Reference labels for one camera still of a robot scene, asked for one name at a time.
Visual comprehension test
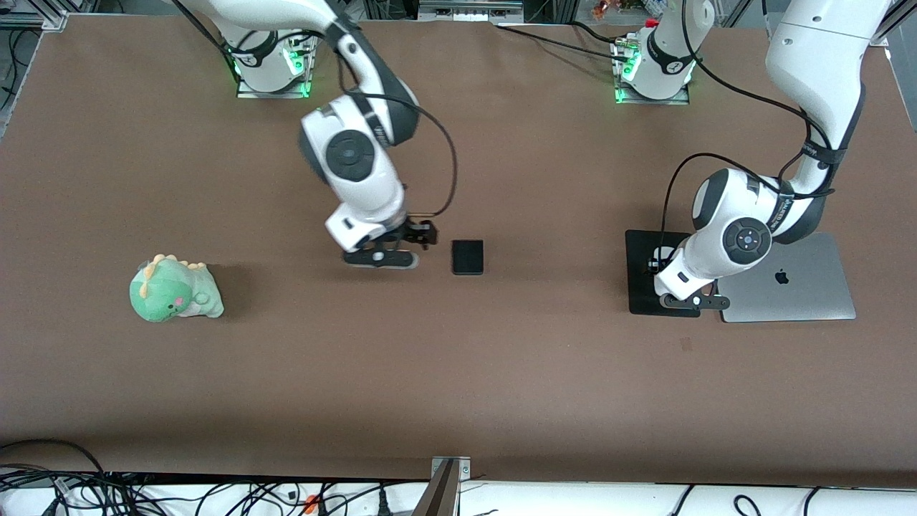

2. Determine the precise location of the small black box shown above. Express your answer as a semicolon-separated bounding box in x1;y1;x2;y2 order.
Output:
452;239;484;276

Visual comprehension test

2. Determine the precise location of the black mouse pad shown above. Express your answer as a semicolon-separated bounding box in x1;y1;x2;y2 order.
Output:
625;229;706;318

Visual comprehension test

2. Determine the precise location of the silver laptop with apple logo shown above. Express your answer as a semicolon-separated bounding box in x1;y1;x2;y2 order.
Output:
716;231;858;324

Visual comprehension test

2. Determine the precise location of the green dinosaur plush toy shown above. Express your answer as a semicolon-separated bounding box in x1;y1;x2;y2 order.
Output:
129;254;225;323

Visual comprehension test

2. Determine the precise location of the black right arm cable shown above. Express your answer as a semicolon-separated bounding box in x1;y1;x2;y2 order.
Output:
342;87;459;219

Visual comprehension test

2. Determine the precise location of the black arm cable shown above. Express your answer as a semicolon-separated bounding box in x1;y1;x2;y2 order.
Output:
662;0;837;267
342;87;459;219

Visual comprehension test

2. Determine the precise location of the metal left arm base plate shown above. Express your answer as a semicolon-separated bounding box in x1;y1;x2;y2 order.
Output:
613;39;691;106

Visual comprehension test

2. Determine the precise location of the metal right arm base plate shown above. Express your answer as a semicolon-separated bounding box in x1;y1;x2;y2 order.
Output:
236;32;317;100

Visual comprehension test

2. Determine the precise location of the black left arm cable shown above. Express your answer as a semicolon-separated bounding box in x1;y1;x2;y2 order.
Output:
662;0;837;267

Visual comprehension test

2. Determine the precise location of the aluminium frame profile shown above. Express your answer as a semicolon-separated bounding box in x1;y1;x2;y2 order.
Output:
418;0;525;23

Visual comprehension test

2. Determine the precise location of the black cable on table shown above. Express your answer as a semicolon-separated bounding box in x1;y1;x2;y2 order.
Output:
494;21;631;59

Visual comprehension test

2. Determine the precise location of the metal frame post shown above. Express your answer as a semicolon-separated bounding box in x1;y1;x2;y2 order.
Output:
411;456;472;516

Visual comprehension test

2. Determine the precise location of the black looped floor cable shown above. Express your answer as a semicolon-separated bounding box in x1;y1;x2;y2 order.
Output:
0;438;110;495

